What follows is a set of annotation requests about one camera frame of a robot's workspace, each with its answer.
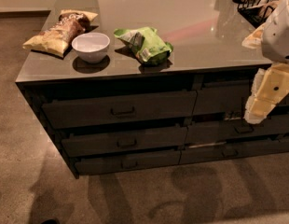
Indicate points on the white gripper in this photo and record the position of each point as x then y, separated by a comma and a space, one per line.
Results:
279, 39

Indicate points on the drawer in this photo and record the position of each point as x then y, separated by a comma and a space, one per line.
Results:
222, 97
234, 150
129, 162
118, 109
102, 143
218, 131

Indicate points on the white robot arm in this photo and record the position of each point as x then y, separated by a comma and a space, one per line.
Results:
275, 41

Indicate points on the dark drawer cabinet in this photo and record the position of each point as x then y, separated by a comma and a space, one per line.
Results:
206, 36

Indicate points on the green snack bag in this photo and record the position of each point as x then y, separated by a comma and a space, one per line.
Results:
145, 44

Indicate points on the white bowl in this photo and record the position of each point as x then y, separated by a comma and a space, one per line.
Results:
91, 47

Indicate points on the yellow brown chip bag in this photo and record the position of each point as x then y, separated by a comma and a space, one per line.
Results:
58, 38

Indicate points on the black wire basket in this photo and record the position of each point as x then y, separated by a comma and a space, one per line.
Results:
256, 11

